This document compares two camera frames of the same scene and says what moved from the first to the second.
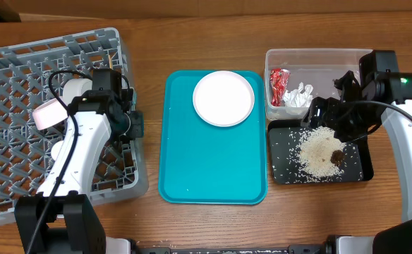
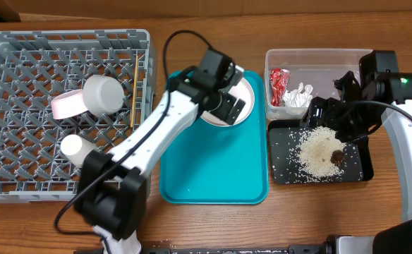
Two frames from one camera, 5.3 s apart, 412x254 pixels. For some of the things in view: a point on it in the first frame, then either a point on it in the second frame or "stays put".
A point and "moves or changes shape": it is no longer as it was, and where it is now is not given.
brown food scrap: (337, 157) stays put
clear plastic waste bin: (293, 77) stays put
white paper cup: (56, 149) moves or changes shape
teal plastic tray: (203, 164) stays put
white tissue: (300, 97) stays put
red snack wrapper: (279, 79) stays put
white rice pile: (315, 149) stays put
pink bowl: (49, 113) moves or changes shape
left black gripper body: (133, 125) → (227, 103)
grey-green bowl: (75, 87) moves or changes shape
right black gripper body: (323, 113) stays put
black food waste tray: (300, 154) stays put
